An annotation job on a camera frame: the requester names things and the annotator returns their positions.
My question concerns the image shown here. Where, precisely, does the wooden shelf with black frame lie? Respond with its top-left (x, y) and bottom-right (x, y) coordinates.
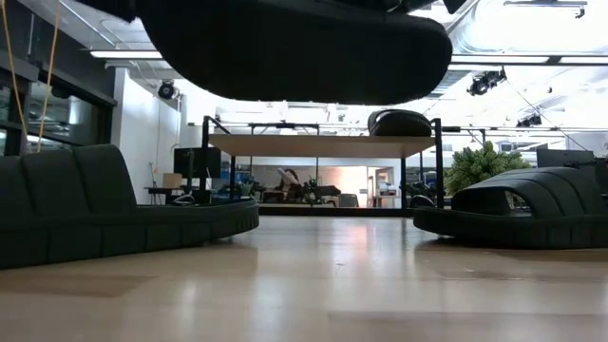
top-left (199, 115), bottom-right (446, 218)

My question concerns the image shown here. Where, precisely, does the black monitor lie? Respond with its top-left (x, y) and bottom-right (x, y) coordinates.
top-left (173, 146), bottom-right (223, 180)

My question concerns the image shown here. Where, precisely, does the black desk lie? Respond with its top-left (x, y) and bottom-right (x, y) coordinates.
top-left (143, 185), bottom-right (203, 206)

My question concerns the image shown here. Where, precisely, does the ceiling light fixture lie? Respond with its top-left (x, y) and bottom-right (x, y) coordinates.
top-left (558, 55), bottom-right (608, 66)
top-left (449, 54), bottom-right (551, 65)
top-left (88, 49), bottom-right (163, 61)

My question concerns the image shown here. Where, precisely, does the green artificial plant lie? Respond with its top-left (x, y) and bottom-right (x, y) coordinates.
top-left (444, 141), bottom-right (533, 197)

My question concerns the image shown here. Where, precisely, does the grey monitor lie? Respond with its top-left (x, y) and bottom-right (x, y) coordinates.
top-left (536, 147), bottom-right (596, 168)

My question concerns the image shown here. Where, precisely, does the yellow cable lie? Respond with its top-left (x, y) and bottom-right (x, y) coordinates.
top-left (36, 0), bottom-right (63, 154)
top-left (0, 0), bottom-right (29, 143)

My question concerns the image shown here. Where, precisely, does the black rubber slide sandal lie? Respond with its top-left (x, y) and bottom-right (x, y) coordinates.
top-left (135, 0), bottom-right (454, 106)
top-left (0, 143), bottom-right (260, 271)
top-left (367, 108), bottom-right (434, 139)
top-left (411, 165), bottom-right (608, 251)

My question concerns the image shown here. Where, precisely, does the dark background machine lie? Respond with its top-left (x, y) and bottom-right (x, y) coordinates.
top-left (276, 167), bottom-right (342, 206)

